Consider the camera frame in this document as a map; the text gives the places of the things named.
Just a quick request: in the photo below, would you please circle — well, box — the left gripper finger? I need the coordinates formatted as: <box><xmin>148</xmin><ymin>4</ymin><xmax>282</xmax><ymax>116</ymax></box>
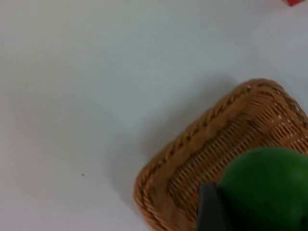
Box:
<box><xmin>196</xmin><ymin>183</ymin><xmax>230</xmax><ymax>231</ymax></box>

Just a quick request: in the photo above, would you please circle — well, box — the green ball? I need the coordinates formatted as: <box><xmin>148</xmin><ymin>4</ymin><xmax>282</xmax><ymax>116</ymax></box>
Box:
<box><xmin>217</xmin><ymin>147</ymin><xmax>308</xmax><ymax>231</ymax></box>

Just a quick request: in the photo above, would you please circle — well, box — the brown wicker basket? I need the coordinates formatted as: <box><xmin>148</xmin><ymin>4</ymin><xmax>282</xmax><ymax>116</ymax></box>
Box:
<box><xmin>133</xmin><ymin>77</ymin><xmax>308</xmax><ymax>231</ymax></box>

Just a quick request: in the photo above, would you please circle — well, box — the red cube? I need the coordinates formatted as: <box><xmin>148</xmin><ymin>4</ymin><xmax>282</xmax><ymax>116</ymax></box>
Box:
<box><xmin>283</xmin><ymin>0</ymin><xmax>305</xmax><ymax>8</ymax></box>

